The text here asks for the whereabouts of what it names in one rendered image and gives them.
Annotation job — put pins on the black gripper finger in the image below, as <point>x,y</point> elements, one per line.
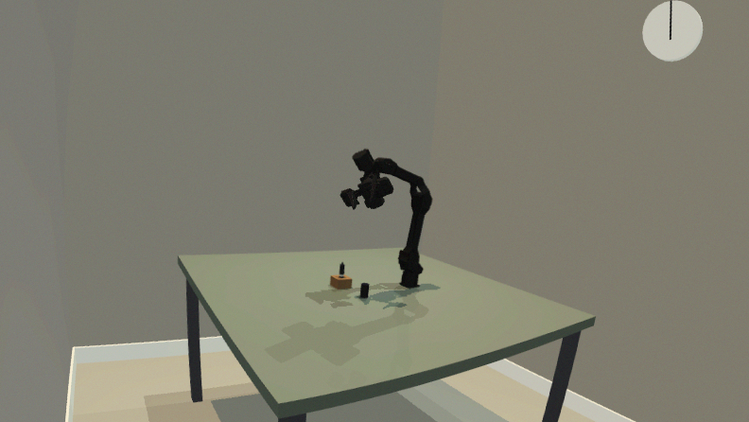
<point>352,199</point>
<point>377,192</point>

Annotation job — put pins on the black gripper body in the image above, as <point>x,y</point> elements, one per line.
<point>366,186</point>

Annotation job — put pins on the tan wooden block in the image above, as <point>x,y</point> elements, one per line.
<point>341,283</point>

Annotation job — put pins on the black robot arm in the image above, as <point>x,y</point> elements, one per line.
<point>409,258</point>

